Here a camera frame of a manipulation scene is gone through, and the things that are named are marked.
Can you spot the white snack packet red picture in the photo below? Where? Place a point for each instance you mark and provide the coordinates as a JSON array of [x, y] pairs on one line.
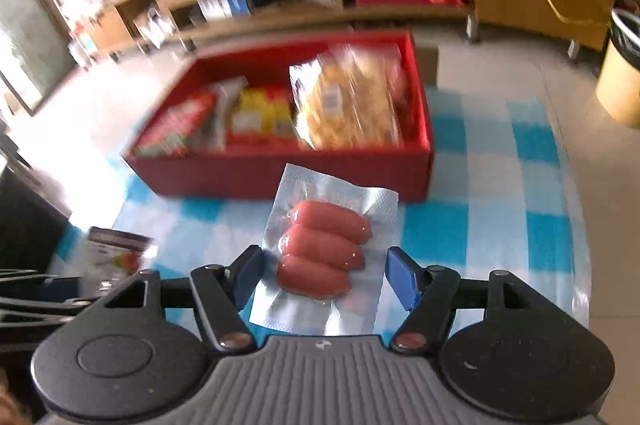
[[112, 255]]

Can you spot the long red snack packet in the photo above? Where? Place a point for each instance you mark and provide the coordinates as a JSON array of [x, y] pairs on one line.
[[175, 125]]

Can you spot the yellow trash bin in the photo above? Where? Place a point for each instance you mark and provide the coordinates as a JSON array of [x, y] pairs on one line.
[[620, 90]]

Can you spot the sausage packet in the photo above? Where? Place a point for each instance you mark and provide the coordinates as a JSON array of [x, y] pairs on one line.
[[320, 250]]

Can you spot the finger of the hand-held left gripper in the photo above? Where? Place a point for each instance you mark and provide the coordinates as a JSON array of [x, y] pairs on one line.
[[50, 287], [60, 310]]

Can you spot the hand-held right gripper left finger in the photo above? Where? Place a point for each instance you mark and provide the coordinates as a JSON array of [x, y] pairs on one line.
[[247, 275]]

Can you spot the blue white box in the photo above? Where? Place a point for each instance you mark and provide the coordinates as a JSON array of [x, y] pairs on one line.
[[235, 5]]

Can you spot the silver snack packet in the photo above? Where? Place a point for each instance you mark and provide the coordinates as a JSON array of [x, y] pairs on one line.
[[227, 115]]

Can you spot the blue white checked tablecloth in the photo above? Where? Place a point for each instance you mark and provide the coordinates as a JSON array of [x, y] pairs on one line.
[[475, 205]]

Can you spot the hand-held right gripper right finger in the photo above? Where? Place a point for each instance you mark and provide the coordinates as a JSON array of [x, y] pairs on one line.
[[402, 277]]

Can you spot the waffle packet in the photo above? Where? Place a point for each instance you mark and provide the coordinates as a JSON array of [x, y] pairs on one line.
[[350, 105]]

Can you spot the red yellow snack packet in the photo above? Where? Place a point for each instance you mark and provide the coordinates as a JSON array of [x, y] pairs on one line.
[[260, 110]]

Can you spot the red cardboard box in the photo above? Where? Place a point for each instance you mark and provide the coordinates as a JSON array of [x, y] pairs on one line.
[[300, 175]]

